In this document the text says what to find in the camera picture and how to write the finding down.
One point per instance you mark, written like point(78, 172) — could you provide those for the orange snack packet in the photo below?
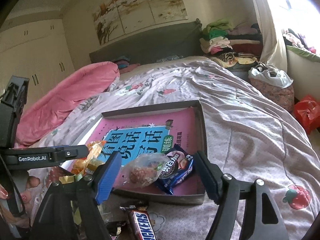
point(93, 152)

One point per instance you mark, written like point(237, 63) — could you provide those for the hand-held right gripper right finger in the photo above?
point(207, 177)

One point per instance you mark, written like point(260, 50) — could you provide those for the grey bed headboard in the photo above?
point(155, 45)

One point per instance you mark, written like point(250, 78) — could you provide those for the person's left hand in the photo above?
point(32, 181)

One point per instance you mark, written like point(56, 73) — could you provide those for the pink comforter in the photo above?
point(62, 100)

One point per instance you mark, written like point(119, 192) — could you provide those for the clear pastry packet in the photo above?
point(142, 173)

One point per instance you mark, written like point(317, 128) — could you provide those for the blue cookie packet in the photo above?
point(180, 170)

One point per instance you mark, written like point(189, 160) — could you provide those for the shallow dark cardboard box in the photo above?
point(175, 198)

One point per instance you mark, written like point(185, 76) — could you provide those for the folded colourful cloth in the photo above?
point(123, 63)

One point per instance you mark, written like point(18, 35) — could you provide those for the yellow snack packet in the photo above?
point(67, 179)

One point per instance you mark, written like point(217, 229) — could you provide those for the tree landscape wall painting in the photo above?
point(140, 7)

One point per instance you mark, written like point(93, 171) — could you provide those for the green window seat cushion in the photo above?
point(302, 53)

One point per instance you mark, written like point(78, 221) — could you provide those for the small black candy wrapper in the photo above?
point(116, 227)

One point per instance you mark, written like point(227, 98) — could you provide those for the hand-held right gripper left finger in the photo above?
point(107, 177)

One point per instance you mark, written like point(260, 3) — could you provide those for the pile of folded clothes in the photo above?
point(220, 42)

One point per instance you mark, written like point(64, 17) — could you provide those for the red plastic bag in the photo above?
point(307, 112)

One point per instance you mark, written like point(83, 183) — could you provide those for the brown chocolate bar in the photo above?
point(141, 223)

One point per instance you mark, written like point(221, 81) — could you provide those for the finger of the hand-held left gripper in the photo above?
point(72, 152)

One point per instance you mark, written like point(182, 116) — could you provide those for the heap of clothes by window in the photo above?
point(297, 38)

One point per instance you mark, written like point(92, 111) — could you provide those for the strawberry print quilt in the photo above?
point(250, 135)

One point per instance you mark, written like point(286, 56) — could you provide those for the cream curtain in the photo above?
point(272, 42)

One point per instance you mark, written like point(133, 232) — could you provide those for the cream wardrobe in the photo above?
point(37, 55)

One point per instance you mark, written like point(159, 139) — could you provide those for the pink and blue book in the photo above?
point(120, 130)

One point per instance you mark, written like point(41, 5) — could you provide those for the white plastic bag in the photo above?
point(272, 78)

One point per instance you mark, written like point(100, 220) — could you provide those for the pink floral fabric bag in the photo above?
point(275, 95)

